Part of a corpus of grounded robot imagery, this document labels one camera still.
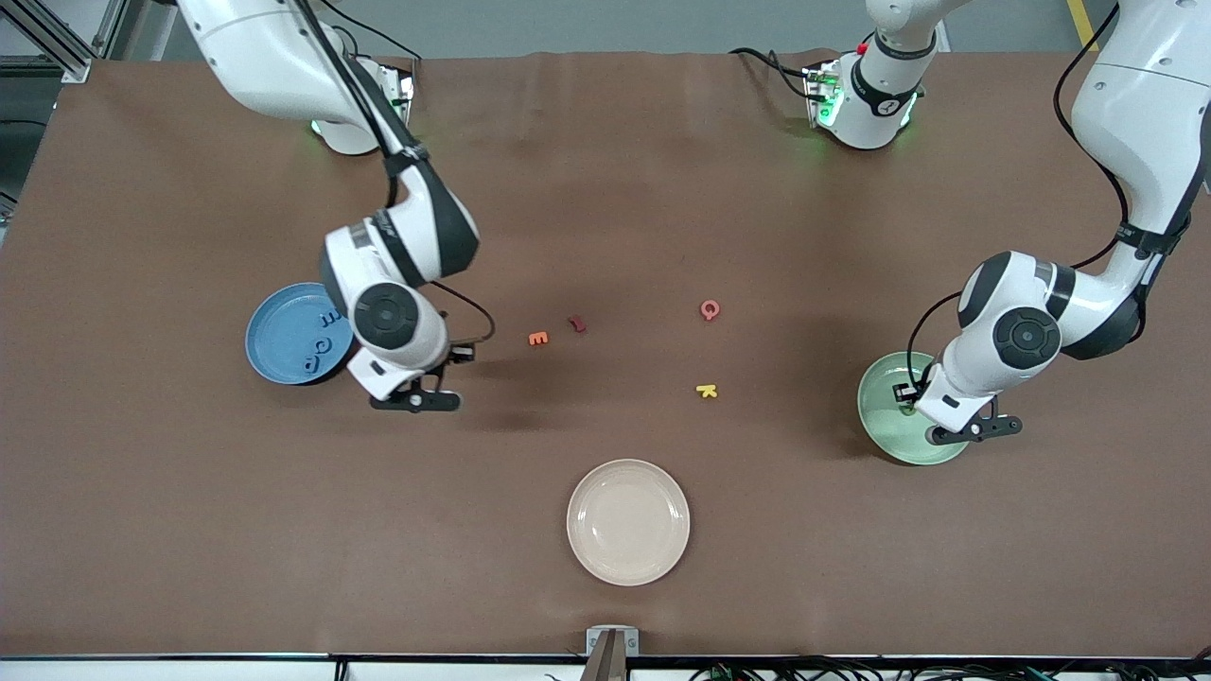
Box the grey metal bracket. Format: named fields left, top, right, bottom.
left=586, top=625, right=641, bottom=656

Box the grey camera stand pole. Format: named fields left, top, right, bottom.
left=579, top=630, right=629, bottom=681

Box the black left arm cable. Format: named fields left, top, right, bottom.
left=906, top=0, right=1132, bottom=384

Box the aluminium frame profile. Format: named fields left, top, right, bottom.
left=0, top=0, right=129, bottom=84

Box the brown table mat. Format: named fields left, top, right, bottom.
left=0, top=49, right=1211, bottom=660

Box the light green plate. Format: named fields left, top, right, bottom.
left=856, top=352, right=976, bottom=466

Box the beige plate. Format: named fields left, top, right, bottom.
left=566, top=459, right=692, bottom=587

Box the blue plate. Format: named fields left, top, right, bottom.
left=244, top=282, right=356, bottom=386

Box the black base cable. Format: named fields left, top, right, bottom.
left=728, top=45, right=816, bottom=103

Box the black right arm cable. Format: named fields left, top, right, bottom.
left=291, top=0, right=497, bottom=349

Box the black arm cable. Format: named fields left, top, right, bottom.
left=906, top=0, right=1132, bottom=384
left=291, top=0, right=497, bottom=349

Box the black cable bundle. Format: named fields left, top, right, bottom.
left=686, top=653, right=1211, bottom=681

